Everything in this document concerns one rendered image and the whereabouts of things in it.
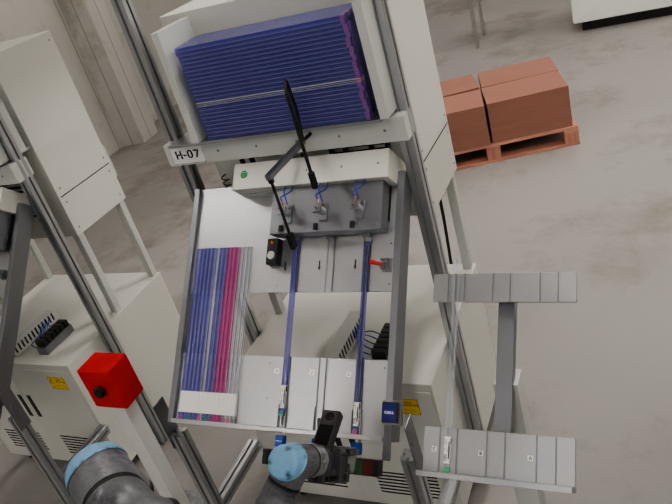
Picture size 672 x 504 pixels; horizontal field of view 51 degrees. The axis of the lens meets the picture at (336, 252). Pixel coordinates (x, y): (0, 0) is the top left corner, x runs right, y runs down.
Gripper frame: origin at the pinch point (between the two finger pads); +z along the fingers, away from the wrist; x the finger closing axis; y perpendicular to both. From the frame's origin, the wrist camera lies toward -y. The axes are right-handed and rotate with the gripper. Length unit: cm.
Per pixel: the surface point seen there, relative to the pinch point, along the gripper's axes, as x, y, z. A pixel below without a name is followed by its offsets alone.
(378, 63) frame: 11, -92, -25
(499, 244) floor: -12, -103, 199
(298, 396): -17.8, -12.1, 1.5
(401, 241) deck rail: 10, -54, 1
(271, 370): -27.0, -18.6, 1.5
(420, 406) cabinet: 4.8, -12.1, 35.9
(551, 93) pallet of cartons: 6, -215, 256
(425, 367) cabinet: 6.1, -23.6, 35.2
